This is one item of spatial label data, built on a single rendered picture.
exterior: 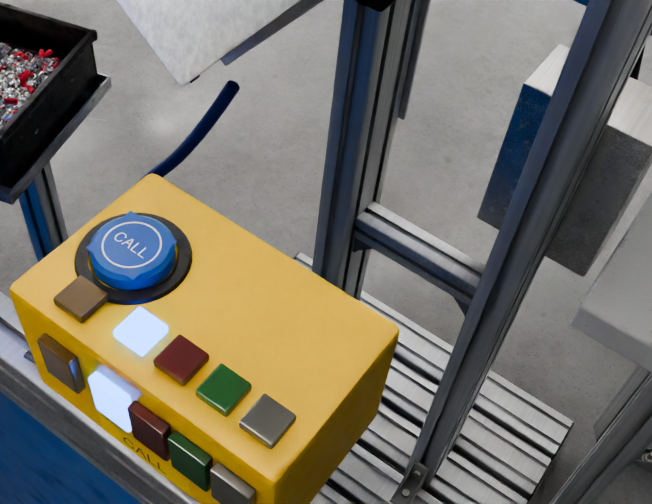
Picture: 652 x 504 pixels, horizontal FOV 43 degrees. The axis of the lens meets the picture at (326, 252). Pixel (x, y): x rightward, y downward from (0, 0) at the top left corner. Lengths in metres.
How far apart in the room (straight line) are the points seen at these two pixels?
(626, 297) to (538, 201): 0.20
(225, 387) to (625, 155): 0.63
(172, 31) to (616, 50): 0.37
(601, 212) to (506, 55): 1.44
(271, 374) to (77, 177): 1.59
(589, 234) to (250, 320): 0.66
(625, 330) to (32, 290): 0.47
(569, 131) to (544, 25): 1.73
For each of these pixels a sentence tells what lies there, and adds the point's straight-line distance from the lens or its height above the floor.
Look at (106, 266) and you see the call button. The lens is 0.40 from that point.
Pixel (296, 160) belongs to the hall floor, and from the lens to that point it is 1.96.
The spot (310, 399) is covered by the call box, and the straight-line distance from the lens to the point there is 0.37.
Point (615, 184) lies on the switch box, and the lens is 0.94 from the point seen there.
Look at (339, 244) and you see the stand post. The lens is 1.10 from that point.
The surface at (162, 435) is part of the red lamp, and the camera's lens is 0.38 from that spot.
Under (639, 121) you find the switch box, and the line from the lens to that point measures 0.92.
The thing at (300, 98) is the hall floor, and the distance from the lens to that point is 2.12.
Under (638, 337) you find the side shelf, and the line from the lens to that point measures 0.71.
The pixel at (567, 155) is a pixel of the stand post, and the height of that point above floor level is 0.86.
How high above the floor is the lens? 1.39
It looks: 51 degrees down
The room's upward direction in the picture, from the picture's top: 8 degrees clockwise
